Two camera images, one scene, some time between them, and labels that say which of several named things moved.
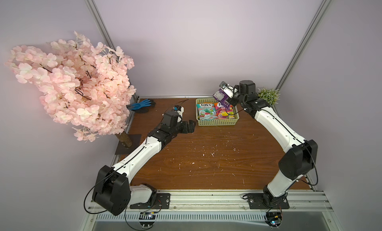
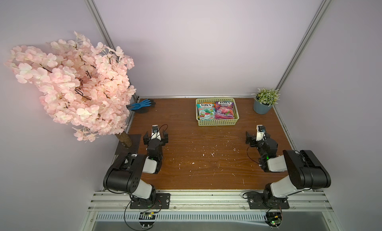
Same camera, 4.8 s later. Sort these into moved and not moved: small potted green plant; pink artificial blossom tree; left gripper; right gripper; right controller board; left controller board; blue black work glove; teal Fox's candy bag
Moved: right gripper; left gripper
Not moved: left controller board; blue black work glove; teal Fox's candy bag; pink artificial blossom tree; small potted green plant; right controller board
